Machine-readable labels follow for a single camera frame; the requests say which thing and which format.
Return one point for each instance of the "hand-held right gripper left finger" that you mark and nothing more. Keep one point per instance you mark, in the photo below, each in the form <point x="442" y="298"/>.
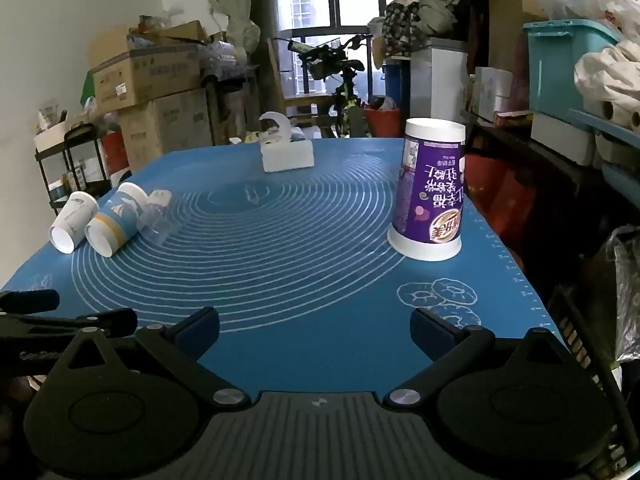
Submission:
<point x="199" y="329"/>

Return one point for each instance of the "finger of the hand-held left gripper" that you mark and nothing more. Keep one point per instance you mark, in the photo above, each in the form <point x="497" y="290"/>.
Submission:
<point x="30" y="300"/>
<point x="110" y="321"/>

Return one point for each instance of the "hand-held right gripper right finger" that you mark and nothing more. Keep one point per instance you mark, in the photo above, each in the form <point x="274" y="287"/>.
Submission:
<point x="431" y="330"/>

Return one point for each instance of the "purple label cup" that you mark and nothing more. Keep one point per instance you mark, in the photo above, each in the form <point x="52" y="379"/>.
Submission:
<point x="430" y="200"/>

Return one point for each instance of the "white paper cup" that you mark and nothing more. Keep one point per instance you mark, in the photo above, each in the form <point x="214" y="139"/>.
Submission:
<point x="72" y="222"/>

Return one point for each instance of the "blue and yellow paper cup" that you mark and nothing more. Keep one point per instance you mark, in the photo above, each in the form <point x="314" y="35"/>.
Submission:
<point x="114" y="222"/>

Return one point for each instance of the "clear plastic cup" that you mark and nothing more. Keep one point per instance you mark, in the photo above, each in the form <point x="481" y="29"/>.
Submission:
<point x="156" y="217"/>

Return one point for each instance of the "blue silicone mat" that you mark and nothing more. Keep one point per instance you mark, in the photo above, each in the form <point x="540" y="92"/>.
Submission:
<point x="300" y="265"/>

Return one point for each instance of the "red bag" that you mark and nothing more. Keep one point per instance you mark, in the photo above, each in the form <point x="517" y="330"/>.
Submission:
<point x="500" y="200"/>

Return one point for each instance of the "black plastic crate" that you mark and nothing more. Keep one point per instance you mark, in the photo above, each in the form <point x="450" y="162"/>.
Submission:
<point x="600" y="360"/>

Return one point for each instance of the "silver foil bag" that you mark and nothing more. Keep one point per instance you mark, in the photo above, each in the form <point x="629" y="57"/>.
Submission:
<point x="627" y="290"/>

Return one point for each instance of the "large cardboard box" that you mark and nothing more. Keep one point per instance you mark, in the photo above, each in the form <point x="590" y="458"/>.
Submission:
<point x="167" y="127"/>

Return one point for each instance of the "red bucket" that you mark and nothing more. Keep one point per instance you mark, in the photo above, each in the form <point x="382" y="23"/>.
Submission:
<point x="384" y="121"/>

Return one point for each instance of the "white foam box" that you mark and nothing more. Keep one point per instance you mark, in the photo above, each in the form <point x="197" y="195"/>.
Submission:
<point x="562" y="137"/>

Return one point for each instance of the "wide cardboard box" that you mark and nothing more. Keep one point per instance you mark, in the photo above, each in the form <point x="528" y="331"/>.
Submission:
<point x="145" y="75"/>

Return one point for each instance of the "small white carton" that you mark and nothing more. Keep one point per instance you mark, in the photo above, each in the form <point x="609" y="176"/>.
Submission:
<point x="495" y="89"/>

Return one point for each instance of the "white cabinet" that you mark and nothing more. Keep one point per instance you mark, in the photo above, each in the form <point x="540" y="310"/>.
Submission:
<point x="440" y="80"/>

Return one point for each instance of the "teal storage bin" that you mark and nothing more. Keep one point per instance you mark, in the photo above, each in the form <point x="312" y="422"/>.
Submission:
<point x="552" y="70"/>

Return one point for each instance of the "open cardboard box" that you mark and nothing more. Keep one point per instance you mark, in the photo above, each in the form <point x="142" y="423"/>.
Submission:
<point x="165" y="35"/>

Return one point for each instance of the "floral cloth bag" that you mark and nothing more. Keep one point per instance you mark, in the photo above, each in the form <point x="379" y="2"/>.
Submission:
<point x="402" y="27"/>

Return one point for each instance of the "white plastic bag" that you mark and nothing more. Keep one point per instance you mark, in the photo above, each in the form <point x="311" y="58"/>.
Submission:
<point x="607" y="77"/>

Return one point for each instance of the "tall cardboard box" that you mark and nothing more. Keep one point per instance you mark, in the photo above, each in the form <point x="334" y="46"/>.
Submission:
<point x="507" y="20"/>

